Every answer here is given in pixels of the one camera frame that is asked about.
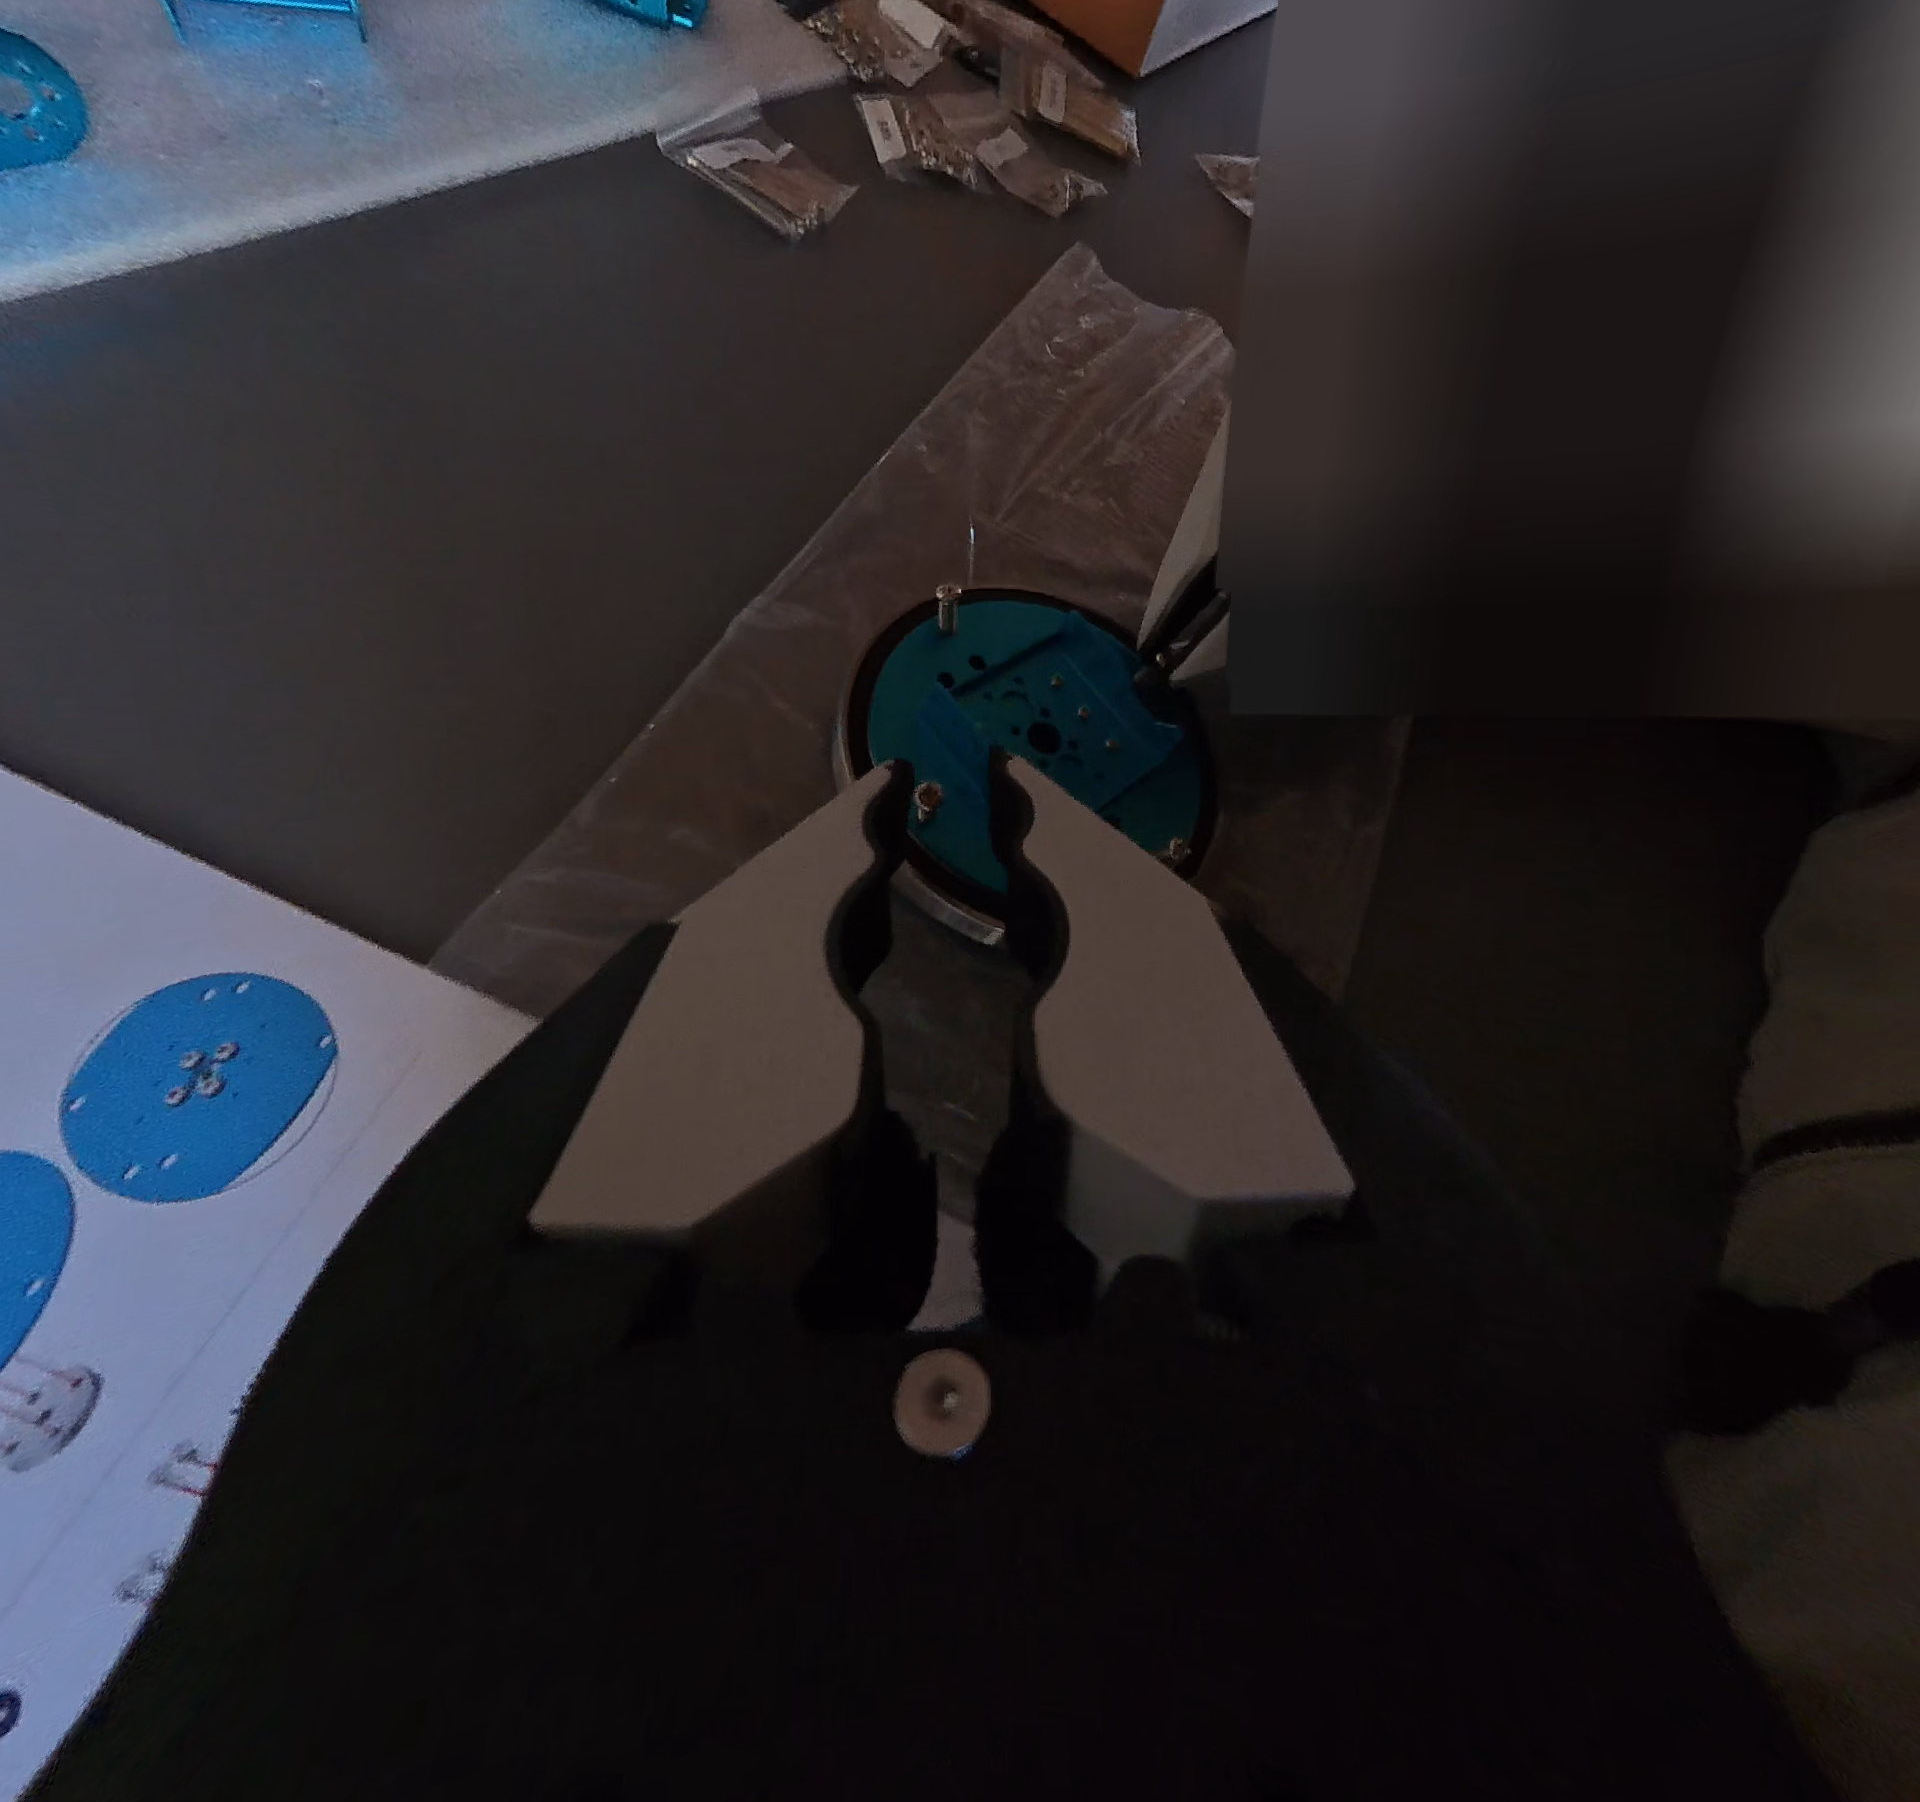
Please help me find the silver bearing ring blue base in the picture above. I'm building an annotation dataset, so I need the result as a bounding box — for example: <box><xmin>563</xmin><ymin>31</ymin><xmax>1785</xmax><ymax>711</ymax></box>
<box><xmin>829</xmin><ymin>586</ymin><xmax>1214</xmax><ymax>951</ymax></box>

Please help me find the black shoulder strap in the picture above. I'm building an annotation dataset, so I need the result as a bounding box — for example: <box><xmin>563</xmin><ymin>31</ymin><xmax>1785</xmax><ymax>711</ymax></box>
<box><xmin>1678</xmin><ymin>1101</ymin><xmax>1920</xmax><ymax>1437</ymax></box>

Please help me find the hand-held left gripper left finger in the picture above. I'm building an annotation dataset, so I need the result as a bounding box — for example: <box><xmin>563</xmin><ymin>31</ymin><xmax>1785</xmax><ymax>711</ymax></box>
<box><xmin>527</xmin><ymin>758</ymin><xmax>925</xmax><ymax>1330</ymax></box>

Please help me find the pile of small screw bags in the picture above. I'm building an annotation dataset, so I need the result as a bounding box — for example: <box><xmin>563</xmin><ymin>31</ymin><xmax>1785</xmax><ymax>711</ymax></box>
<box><xmin>657</xmin><ymin>0</ymin><xmax>1261</xmax><ymax>243</ymax></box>

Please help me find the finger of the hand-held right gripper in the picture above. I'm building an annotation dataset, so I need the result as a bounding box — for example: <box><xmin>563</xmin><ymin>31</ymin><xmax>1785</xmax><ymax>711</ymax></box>
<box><xmin>1144</xmin><ymin>421</ymin><xmax>1233</xmax><ymax>621</ymax></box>
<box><xmin>1129</xmin><ymin>600</ymin><xmax>1233</xmax><ymax>691</ymax></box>

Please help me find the blue disc with square bracket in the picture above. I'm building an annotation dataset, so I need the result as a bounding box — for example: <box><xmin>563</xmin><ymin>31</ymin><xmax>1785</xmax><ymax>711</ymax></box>
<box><xmin>862</xmin><ymin>600</ymin><xmax>1200</xmax><ymax>893</ymax></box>

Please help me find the white foam sheet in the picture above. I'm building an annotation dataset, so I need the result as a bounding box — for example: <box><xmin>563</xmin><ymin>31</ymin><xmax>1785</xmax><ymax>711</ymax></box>
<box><xmin>0</xmin><ymin>0</ymin><xmax>860</xmax><ymax>304</ymax></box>

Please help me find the clear plastic bag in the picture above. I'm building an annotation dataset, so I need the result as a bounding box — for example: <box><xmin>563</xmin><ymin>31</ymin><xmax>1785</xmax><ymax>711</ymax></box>
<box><xmin>434</xmin><ymin>242</ymin><xmax>1413</xmax><ymax>1130</ymax></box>

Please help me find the grey desk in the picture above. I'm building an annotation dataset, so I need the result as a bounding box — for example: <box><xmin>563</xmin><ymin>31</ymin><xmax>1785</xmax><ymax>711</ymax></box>
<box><xmin>0</xmin><ymin>18</ymin><xmax>1839</xmax><ymax>1384</ymax></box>

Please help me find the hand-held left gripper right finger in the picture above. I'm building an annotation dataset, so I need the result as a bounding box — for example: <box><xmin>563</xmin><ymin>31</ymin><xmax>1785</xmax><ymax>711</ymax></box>
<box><xmin>974</xmin><ymin>753</ymin><xmax>1359</xmax><ymax>1334</ymax></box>

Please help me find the white instruction manual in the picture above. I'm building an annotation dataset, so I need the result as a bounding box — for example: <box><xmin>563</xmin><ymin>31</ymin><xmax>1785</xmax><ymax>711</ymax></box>
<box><xmin>0</xmin><ymin>768</ymin><xmax>542</xmax><ymax>1792</ymax></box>

